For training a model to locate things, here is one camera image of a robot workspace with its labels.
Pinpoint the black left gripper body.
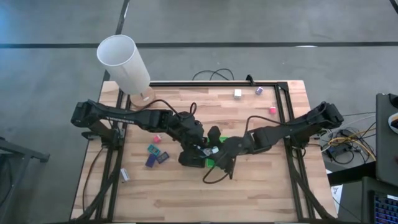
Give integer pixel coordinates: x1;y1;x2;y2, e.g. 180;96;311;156
186;126;210;153

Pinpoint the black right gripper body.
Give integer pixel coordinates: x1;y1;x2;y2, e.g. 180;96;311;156
207;125;242;180

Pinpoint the teal small digital clock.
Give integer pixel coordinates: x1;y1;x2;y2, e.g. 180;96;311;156
147;144;162;157

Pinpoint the white small digital clock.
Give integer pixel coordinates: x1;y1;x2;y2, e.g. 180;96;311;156
119;167;131;183

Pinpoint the green plastic slotted basket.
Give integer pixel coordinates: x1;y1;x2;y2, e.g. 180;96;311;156
204;135;231;169

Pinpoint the black plastic slotted basket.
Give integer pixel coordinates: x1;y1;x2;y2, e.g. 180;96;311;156
178;149;206;169

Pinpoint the white cylinder table lamp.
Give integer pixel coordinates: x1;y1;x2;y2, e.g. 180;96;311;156
96;34;157;109

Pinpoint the black power strip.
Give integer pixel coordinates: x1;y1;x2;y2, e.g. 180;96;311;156
325;144;348;158

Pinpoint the white paper sheet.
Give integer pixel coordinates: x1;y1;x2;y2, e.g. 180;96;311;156
325;169;343;207

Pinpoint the black desk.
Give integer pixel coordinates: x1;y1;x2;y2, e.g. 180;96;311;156
326;161;377;187

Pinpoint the dark grey desk panel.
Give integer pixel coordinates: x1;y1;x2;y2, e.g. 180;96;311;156
375;92;398;187

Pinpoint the black laptop with lit keyboard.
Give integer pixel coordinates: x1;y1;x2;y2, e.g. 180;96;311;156
360;176;398;224

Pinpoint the black side table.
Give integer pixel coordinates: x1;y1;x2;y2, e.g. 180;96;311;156
0;136;50;224

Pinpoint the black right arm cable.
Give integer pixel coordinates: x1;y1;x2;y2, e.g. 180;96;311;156
202;114;282;185

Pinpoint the black aluminium table frame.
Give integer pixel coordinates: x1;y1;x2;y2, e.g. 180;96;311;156
74;80;338;223

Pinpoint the black floor cable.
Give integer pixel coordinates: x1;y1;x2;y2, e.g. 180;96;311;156
192;68;235;82

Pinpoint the brown cable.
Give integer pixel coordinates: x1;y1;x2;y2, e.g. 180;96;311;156
81;146;106;214

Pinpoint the yellow floor cable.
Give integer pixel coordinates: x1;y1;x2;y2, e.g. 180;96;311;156
328;136;377;161

